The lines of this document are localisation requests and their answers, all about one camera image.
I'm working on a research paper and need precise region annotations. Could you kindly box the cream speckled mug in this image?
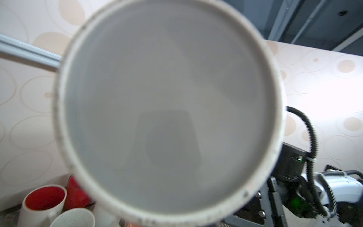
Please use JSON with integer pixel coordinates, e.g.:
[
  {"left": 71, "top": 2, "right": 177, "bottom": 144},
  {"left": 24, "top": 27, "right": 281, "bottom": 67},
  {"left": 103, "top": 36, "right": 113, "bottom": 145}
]
[{"left": 50, "top": 208, "right": 95, "bottom": 227}]

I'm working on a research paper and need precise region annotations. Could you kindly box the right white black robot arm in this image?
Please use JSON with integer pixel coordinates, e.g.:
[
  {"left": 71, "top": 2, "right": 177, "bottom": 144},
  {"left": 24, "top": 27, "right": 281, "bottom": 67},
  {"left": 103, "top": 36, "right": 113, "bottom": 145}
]
[{"left": 223, "top": 107, "right": 363, "bottom": 227}]

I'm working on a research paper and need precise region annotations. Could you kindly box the white ribbed mug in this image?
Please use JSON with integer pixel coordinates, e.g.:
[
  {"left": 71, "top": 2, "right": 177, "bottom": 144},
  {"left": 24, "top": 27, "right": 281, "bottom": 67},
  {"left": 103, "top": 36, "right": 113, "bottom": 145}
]
[{"left": 92, "top": 203, "right": 120, "bottom": 227}]

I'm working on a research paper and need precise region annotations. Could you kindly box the horizontal aluminium rail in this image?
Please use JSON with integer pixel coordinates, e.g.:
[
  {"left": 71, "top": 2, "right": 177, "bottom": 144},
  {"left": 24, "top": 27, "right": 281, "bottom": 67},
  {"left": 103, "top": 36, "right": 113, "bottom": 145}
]
[{"left": 1, "top": 34, "right": 62, "bottom": 69}]

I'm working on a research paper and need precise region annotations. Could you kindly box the tall dark grey mug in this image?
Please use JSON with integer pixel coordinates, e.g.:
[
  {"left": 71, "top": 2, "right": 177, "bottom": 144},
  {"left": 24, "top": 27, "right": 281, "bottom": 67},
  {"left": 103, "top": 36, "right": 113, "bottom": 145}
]
[{"left": 52, "top": 1, "right": 286, "bottom": 227}]

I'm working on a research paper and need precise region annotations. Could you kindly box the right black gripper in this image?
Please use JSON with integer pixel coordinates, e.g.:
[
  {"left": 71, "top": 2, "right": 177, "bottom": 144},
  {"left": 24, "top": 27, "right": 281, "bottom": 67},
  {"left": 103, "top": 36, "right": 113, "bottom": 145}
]
[{"left": 221, "top": 175, "right": 287, "bottom": 227}]

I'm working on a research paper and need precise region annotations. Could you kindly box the white mug red inside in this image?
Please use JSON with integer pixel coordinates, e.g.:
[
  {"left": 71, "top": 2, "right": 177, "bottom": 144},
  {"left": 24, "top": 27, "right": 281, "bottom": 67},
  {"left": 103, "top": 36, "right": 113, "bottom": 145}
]
[{"left": 17, "top": 184, "right": 67, "bottom": 227}]

